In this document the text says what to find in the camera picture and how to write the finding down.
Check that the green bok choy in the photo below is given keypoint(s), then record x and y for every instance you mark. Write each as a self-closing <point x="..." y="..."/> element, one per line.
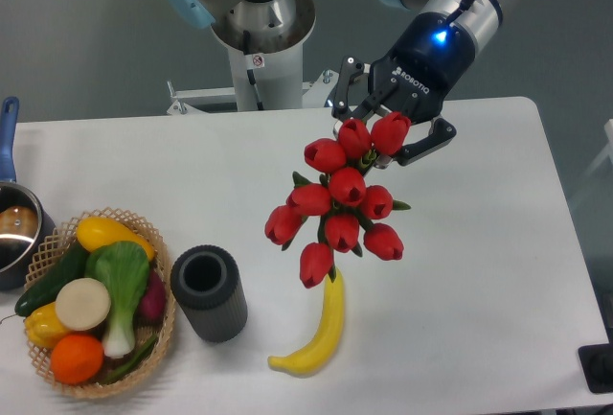
<point x="123" y="268"/>

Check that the blue-handled steel saucepan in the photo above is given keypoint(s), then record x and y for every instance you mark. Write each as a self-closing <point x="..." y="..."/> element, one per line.
<point x="24" y="222"/>

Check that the dark grey ribbed vase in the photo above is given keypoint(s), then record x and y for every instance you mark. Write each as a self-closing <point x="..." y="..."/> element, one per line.
<point x="205" y="282"/>

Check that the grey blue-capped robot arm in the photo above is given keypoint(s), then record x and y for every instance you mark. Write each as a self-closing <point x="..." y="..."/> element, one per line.
<point x="264" y="40"/>

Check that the red tulip bouquet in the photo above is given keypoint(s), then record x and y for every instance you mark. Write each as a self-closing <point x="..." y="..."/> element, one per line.
<point x="350" y="212"/>

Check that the orange fruit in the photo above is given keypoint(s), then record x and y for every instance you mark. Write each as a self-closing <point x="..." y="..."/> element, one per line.
<point x="76" y="358"/>

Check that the yellow bell pepper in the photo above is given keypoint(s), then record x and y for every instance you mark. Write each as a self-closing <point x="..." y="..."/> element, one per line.
<point x="43" y="328"/>

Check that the beige round mushroom cap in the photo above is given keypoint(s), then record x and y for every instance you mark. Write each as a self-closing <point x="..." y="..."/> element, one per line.
<point x="82" y="304"/>

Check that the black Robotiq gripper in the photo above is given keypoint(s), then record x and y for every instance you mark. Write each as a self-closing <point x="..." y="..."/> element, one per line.
<point x="426" y="61"/>

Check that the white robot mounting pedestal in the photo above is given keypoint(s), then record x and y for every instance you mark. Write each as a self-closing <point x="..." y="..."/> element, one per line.
<point x="260" y="82"/>

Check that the purple sweet potato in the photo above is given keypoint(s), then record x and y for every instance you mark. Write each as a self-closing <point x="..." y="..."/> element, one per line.
<point x="152" y="305"/>

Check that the green bean pod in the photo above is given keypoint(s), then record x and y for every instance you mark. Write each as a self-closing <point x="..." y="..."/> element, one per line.
<point x="132" y="363"/>

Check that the black device at edge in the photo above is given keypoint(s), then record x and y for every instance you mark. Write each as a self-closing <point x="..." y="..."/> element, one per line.
<point x="596" y="364"/>

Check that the yellow plastic banana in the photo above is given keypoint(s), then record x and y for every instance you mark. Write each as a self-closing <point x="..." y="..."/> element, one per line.
<point x="316" y="354"/>

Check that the dark green cucumber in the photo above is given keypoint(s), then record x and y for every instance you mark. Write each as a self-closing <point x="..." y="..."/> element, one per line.
<point x="68" y="268"/>

